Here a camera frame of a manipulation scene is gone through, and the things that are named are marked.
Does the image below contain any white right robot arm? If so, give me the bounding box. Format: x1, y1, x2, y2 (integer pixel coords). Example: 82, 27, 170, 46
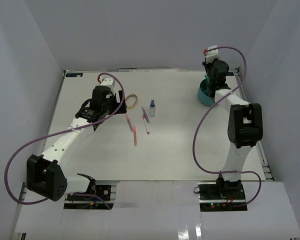
202, 58, 263, 200

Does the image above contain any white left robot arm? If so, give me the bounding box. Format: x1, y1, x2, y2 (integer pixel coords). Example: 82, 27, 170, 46
26, 84, 127, 202

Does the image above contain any pink-tipped purple pen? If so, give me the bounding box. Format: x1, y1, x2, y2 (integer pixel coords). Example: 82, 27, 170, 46
125, 114, 134, 132

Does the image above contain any beige masking tape roll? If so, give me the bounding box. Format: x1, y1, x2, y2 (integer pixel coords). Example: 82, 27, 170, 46
124, 94, 140, 110

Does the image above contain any purple clear-capped pen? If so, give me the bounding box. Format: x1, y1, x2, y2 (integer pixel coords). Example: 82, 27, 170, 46
141, 105, 150, 124

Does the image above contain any pink-capped white marker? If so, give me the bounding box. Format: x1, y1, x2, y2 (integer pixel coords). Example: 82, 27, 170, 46
142, 114, 150, 135

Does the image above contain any teal round divided organizer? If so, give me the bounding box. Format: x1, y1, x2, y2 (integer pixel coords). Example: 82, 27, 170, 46
197, 75, 215, 107

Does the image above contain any small blue-capped spray bottle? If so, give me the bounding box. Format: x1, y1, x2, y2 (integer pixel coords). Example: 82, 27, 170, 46
149, 100, 156, 117

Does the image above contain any left blue table label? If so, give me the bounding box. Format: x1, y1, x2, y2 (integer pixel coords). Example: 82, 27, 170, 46
65, 73, 83, 78

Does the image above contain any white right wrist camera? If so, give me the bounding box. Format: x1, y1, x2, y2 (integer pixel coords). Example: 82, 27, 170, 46
203, 45, 220, 64

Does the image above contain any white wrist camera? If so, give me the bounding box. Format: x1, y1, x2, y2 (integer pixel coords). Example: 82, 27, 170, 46
203, 45, 220, 64
100, 78, 116, 93

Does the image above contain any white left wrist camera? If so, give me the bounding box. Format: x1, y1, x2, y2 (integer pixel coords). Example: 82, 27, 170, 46
100, 78, 116, 93

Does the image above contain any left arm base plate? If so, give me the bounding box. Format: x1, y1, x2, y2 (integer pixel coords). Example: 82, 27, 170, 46
63, 184, 116, 210

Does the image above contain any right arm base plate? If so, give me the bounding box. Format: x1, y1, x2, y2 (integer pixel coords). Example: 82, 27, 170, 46
193, 182, 248, 213

